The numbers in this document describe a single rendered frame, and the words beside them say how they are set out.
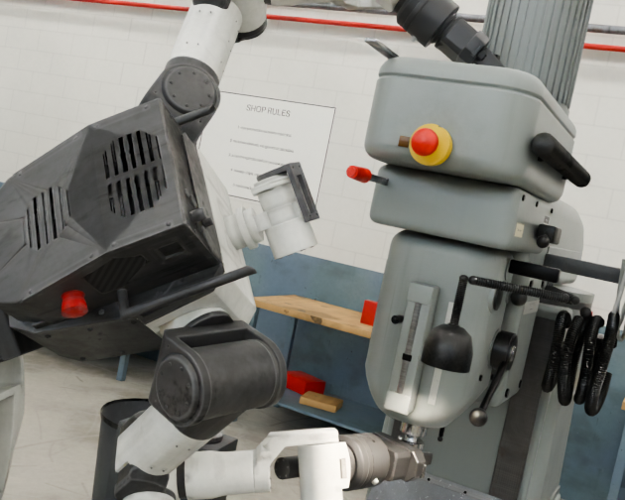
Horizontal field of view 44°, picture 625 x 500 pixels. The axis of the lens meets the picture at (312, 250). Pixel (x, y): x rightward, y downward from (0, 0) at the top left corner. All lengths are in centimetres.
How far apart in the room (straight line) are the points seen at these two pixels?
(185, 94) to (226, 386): 44
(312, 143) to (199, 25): 493
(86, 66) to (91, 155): 664
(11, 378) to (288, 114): 521
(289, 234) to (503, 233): 34
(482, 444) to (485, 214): 69
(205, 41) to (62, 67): 658
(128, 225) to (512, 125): 56
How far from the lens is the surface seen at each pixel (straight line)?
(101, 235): 96
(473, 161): 115
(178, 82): 118
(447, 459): 181
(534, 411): 174
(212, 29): 132
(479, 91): 117
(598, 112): 566
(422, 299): 126
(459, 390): 131
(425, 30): 137
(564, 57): 159
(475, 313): 129
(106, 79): 748
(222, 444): 163
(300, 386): 577
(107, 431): 329
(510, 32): 158
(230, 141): 658
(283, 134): 635
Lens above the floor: 165
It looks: 4 degrees down
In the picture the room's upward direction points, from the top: 11 degrees clockwise
